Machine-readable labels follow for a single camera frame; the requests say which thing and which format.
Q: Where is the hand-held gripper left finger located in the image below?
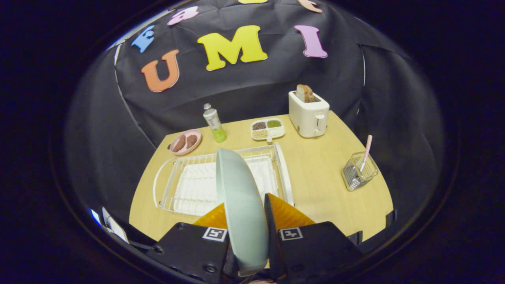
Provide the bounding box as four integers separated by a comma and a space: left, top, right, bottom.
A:
146, 202, 237, 282

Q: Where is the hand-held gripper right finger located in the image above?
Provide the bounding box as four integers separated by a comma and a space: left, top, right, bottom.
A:
264, 192, 361, 282

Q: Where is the white wire dish rack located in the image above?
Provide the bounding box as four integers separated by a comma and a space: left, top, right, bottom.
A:
153, 142, 294, 217

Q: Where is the light green plate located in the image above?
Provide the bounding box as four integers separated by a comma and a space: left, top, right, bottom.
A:
215, 148, 271, 277

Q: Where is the clear wire basket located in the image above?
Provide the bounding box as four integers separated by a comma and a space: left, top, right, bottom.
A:
341, 152, 379, 192

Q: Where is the pink checked handle spoon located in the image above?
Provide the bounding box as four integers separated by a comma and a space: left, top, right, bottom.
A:
358, 135, 373, 174

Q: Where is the small pink plate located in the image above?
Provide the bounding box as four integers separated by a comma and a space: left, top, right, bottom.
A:
170, 129, 202, 156

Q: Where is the white divided grain dish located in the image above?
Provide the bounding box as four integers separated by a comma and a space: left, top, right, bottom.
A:
251, 118, 286, 143

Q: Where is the clear green drink bottle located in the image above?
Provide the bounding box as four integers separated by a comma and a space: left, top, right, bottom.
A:
203, 103, 228, 143

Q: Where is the white toaster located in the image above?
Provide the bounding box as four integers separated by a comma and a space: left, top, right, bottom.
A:
288, 90, 330, 138

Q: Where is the brown bread slice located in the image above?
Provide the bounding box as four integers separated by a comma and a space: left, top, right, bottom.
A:
296, 84, 315, 103

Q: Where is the black backdrop cloth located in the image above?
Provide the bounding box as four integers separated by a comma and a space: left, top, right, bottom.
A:
65, 0, 442, 253

